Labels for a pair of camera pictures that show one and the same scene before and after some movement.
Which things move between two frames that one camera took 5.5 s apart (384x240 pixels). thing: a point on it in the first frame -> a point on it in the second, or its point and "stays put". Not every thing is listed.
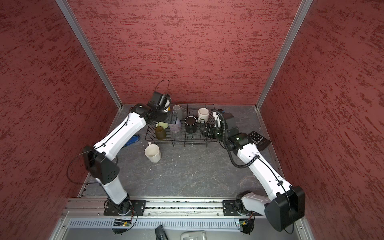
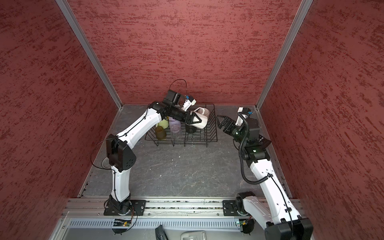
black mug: x=190 y=123 stays put
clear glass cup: x=175 y=131 stays put
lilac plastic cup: x=177 y=125 stays put
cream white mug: x=153 y=151 -> x=203 y=113
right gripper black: x=210 y=134 -> x=230 y=122
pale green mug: x=164 y=125 stays put
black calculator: x=258 y=139 stays put
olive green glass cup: x=160 y=133 stays put
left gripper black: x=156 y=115 -> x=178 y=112
